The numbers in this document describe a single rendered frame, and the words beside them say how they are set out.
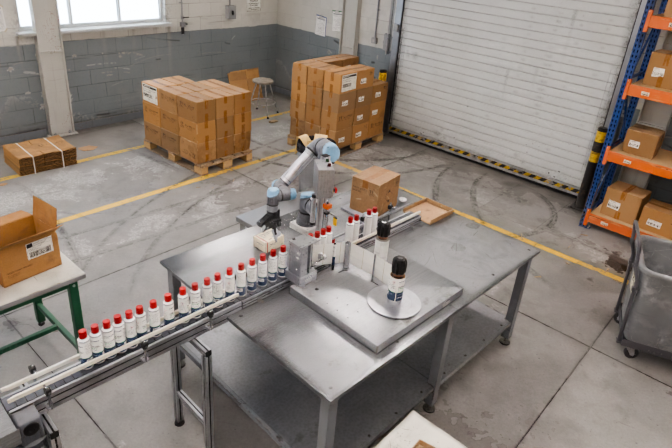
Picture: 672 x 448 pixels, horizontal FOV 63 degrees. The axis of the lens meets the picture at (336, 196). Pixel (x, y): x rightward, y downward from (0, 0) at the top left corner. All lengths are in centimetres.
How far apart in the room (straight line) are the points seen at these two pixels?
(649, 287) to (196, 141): 475
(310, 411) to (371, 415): 36
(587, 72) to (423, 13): 233
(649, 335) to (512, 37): 405
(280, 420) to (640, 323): 270
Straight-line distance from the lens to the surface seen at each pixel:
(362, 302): 316
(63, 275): 369
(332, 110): 716
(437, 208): 443
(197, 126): 655
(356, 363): 285
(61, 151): 716
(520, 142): 752
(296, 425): 338
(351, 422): 342
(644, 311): 461
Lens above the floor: 275
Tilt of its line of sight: 26 degrees down
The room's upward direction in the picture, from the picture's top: 5 degrees clockwise
